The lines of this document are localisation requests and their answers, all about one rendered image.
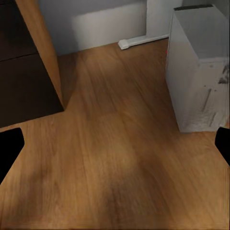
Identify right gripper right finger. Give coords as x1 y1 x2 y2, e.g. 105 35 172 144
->
215 127 230 166

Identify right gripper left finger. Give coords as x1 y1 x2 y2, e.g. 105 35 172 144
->
0 128 24 184

